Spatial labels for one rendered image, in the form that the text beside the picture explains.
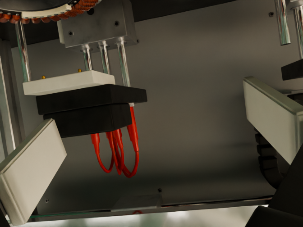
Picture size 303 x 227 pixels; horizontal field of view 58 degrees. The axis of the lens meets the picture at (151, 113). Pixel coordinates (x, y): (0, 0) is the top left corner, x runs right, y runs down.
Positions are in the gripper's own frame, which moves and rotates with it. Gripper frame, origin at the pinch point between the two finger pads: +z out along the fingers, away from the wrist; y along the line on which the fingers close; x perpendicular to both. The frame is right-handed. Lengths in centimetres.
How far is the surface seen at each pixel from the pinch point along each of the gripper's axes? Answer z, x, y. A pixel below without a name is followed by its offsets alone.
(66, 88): 4.7, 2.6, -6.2
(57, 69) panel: 29.2, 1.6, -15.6
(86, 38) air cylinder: 15.5, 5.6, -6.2
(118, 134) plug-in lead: 12.0, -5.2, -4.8
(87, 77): 4.0, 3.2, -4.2
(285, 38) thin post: 6.9, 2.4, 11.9
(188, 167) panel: 20.8, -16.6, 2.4
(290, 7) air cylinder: 14.3, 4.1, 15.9
